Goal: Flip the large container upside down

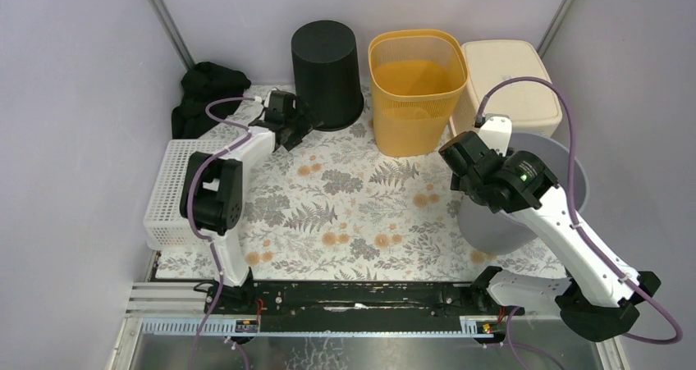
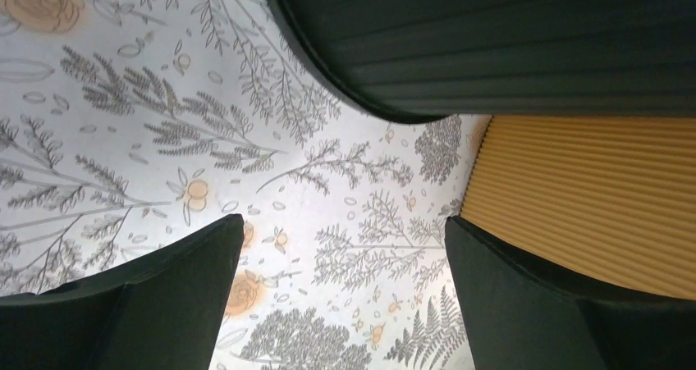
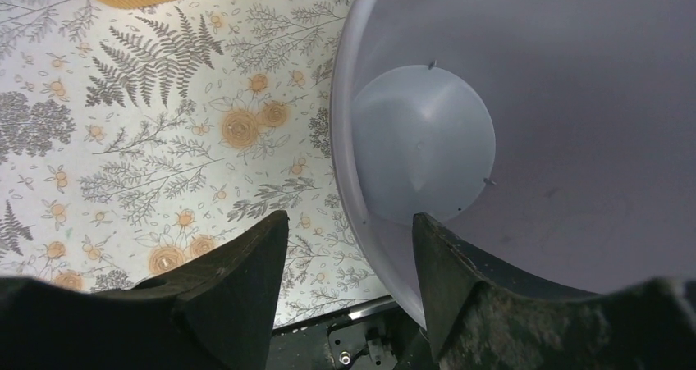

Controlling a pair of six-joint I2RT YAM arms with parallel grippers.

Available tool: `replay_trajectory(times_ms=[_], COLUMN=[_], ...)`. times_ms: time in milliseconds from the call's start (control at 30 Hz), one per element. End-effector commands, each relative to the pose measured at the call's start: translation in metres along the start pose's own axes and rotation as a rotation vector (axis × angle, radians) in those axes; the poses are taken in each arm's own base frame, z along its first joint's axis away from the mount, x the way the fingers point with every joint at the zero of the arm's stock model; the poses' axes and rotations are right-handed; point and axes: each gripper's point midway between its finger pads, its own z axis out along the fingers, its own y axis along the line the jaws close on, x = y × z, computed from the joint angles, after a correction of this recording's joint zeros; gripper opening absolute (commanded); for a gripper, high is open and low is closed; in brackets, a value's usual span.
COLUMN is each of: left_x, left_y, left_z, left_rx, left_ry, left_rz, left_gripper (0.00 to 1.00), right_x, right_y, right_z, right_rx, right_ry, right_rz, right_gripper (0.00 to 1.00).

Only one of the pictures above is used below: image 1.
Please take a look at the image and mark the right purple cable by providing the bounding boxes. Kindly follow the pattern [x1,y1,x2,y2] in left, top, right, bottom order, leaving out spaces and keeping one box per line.
[474,76,684,370]

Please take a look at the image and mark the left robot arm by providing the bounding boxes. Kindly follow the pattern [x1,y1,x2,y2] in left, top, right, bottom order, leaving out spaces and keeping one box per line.
[180,89,322,313]

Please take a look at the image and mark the cream large container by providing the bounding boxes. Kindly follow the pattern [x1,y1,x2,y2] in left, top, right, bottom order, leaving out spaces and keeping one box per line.
[449,39,563,140]

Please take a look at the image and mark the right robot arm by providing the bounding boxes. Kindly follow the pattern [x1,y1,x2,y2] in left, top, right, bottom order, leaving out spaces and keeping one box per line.
[439,131,661,342]

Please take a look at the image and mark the black crumpled cloth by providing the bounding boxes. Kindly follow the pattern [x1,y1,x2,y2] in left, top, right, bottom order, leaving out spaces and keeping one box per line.
[171,62,251,139]

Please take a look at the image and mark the white perforated basket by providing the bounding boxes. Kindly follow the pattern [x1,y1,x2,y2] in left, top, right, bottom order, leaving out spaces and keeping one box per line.
[144,139,232,251]

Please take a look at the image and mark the black round bucket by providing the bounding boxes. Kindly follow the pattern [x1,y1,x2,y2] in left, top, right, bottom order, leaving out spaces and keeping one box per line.
[291,20,364,132]

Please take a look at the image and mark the grey bucket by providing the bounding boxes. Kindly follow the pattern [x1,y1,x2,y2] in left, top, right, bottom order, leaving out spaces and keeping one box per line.
[457,132,569,255]

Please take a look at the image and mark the yellow plastic waste basket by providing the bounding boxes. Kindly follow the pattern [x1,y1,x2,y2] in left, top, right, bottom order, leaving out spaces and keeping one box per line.
[369,29,469,158]

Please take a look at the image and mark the aluminium frame rail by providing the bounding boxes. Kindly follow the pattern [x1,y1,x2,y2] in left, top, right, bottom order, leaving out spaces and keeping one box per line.
[108,281,629,369]

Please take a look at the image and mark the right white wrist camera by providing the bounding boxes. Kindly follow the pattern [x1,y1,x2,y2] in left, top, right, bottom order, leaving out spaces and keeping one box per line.
[474,114,513,157]

